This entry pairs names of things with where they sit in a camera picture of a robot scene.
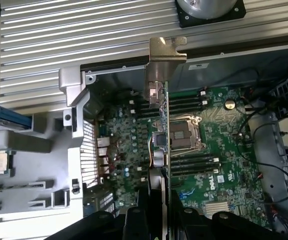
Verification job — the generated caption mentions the blue expansion slot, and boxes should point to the blue expansion slot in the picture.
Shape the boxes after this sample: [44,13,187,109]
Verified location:
[180,188,197,200]

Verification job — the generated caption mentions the silver chipset heatsink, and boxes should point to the silver chipset heatsink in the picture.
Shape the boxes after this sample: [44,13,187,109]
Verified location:
[205,201,231,217]

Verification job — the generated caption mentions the black RAM slot white clips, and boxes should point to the black RAM slot white clips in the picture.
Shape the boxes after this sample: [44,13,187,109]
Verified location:
[170,167,220,179]
[170,156,221,168]
[130,99,209,115]
[128,90,207,106]

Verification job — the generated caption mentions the green Dell motherboard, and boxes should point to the green Dell motherboard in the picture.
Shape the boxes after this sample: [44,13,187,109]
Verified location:
[97,86,279,231]

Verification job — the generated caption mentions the silver CPU socket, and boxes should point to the silver CPU socket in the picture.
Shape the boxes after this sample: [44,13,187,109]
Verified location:
[170,113,207,152]

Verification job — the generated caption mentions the grey parts rack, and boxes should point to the grey parts rack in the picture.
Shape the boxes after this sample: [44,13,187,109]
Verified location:
[0,109,84,240]

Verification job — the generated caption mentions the metal disk bay cage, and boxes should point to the metal disk bay cage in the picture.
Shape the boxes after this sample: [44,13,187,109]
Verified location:
[248,74,288,240]

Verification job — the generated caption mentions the round coin cell battery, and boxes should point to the round coin cell battery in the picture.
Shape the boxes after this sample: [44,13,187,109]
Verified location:
[224,98,237,111]

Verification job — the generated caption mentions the grey metal PC case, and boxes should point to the grey metal PC case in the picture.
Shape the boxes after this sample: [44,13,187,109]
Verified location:
[58,44,288,240]

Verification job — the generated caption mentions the thin black wire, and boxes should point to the thin black wire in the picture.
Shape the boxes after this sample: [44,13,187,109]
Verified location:
[236,109,288,204]

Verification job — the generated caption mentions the thick black cable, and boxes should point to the thick black cable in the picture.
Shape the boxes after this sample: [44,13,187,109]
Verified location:
[242,71,288,121]

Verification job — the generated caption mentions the hard disk with blue bracket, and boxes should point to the hard disk with blue bracket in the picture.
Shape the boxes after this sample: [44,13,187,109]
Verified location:
[0,101,32,131]

